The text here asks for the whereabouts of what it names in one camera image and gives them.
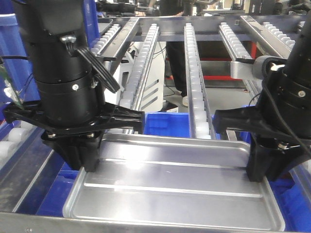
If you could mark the small silver ribbed tray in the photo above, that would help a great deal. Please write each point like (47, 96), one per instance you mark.
(177, 183)

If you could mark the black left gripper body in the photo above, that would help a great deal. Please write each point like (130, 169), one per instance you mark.
(110, 116)

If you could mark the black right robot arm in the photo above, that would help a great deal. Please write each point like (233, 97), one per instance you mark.
(279, 123)

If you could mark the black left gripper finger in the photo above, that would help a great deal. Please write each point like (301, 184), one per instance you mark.
(89, 152)
(67, 149)

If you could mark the green circuit board camera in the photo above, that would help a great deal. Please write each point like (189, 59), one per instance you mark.
(10, 90)

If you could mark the steel shelf front beam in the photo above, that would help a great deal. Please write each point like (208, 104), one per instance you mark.
(22, 223)

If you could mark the person in black trousers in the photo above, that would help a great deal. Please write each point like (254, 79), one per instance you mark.
(175, 50)

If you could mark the small blue bin lower right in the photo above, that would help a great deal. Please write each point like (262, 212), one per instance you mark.
(167, 124)

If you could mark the white roller conveyor rail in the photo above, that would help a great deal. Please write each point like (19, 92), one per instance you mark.
(132, 96)

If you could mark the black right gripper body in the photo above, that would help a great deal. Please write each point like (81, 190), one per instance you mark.
(250, 119)

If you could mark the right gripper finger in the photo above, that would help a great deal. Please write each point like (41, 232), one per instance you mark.
(283, 161)
(258, 161)

